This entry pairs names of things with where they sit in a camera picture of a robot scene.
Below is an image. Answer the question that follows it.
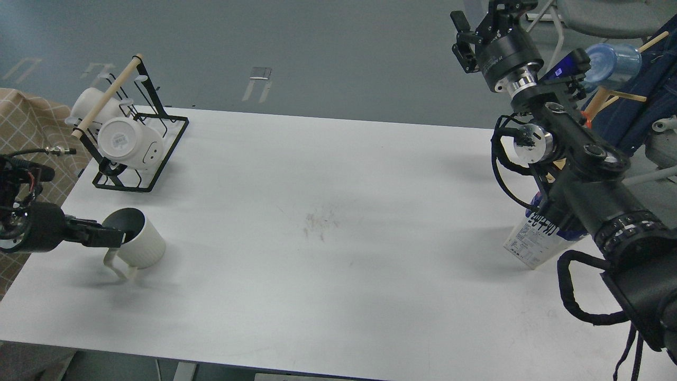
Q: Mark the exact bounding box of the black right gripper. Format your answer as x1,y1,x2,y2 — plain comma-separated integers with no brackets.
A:
451,1,544,93

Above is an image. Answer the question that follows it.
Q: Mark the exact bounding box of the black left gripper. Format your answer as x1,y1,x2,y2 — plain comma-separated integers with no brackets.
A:
63,215,126,248

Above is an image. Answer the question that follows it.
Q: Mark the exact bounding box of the white ribbed mug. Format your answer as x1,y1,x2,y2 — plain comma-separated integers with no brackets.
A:
103,207,166,280

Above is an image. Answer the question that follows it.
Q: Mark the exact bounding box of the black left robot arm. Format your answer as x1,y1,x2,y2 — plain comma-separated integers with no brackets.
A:
1,146,128,253

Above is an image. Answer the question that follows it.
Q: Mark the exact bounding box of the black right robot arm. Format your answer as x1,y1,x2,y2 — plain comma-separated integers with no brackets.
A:
450,1,675,380

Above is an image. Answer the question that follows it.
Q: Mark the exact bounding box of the white cup on rack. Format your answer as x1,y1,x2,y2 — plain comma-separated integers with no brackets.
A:
97,117,164,170
65,87,133,128

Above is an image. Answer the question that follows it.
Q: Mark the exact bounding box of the blue plastic cup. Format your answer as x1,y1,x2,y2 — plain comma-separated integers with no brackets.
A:
583,43,643,91

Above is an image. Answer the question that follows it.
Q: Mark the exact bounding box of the orange plastic cup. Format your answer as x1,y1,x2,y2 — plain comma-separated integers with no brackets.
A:
580,110,592,129

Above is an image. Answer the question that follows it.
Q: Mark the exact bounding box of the blue white milk carton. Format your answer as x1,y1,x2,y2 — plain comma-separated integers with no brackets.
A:
503,209,588,270

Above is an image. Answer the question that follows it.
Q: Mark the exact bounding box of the beige checkered cloth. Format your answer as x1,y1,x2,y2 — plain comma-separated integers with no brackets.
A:
1,88,91,294

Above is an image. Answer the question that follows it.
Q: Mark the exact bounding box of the wooden mug tree stand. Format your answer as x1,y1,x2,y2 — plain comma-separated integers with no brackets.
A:
550,31,670,183

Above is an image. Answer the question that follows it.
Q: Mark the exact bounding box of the dark blue fabric bag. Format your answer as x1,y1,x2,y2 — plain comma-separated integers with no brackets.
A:
592,16,677,157

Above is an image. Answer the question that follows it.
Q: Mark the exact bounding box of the black wire cup rack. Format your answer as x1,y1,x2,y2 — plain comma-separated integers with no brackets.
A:
66,54,189,193

